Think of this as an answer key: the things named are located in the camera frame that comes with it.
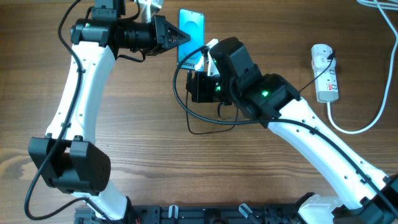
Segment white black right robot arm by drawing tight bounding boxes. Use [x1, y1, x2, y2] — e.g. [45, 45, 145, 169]
[187, 37, 397, 223]

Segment white cables at corner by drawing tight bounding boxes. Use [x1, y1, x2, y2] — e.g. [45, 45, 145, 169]
[356, 0, 398, 11]

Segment white power strip socket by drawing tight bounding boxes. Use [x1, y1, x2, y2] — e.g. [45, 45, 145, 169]
[311, 44, 339, 103]

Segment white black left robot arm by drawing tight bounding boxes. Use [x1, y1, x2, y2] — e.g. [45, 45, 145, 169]
[28, 1, 190, 223]

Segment black USB charging cable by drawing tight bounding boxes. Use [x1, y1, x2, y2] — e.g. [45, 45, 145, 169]
[185, 50, 336, 136]

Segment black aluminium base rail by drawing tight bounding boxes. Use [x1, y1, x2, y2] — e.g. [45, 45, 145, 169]
[73, 203, 312, 224]

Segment white power strip cord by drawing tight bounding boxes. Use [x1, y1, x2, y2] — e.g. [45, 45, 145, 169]
[326, 0, 398, 135]

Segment blue Galaxy S25 smartphone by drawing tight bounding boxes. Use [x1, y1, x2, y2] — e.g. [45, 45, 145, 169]
[177, 9, 205, 72]

